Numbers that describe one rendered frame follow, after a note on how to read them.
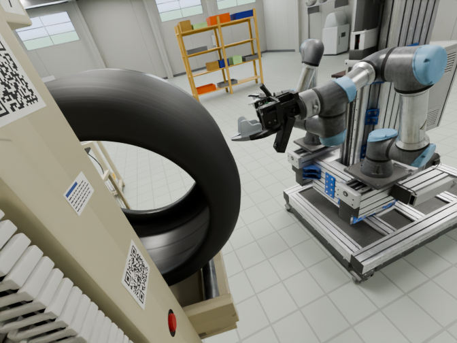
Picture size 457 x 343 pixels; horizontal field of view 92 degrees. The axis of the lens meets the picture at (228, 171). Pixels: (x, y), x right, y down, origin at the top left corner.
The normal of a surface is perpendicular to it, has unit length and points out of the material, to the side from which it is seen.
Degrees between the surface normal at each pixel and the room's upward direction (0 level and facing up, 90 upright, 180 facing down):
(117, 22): 90
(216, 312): 90
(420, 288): 0
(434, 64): 83
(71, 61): 90
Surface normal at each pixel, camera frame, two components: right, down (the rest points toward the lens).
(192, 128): 0.62, -0.19
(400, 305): -0.20, -0.83
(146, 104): 0.40, -0.29
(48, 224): 0.96, -0.06
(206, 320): 0.19, 0.49
